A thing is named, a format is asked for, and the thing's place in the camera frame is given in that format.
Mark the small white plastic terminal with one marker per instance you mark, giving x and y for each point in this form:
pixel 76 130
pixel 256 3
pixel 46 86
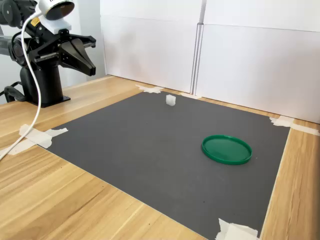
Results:
pixel 170 100

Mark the round green lid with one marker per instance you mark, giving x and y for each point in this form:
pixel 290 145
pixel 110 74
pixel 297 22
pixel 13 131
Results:
pixel 225 150

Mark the white masking tape patch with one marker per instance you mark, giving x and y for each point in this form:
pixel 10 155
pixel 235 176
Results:
pixel 283 122
pixel 37 138
pixel 235 231
pixel 150 89

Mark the clear partition joiner strip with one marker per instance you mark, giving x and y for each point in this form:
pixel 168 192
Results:
pixel 197 57

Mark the dark grey mat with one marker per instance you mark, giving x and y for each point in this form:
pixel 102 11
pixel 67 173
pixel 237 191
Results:
pixel 162 155

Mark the white and silver camera box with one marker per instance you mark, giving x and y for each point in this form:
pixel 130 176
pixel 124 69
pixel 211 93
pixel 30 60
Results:
pixel 58 15

